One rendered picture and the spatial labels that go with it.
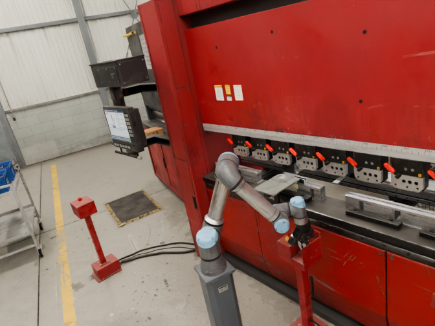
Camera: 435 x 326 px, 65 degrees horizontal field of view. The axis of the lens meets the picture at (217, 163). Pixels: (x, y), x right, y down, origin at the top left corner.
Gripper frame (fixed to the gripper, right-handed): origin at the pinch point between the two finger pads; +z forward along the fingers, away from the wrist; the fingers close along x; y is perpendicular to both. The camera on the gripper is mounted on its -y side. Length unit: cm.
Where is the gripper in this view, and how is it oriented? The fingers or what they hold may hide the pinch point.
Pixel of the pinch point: (303, 252)
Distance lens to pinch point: 210.1
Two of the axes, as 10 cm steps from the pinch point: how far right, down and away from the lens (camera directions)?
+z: 2.4, 8.9, 3.8
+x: -5.7, -1.9, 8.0
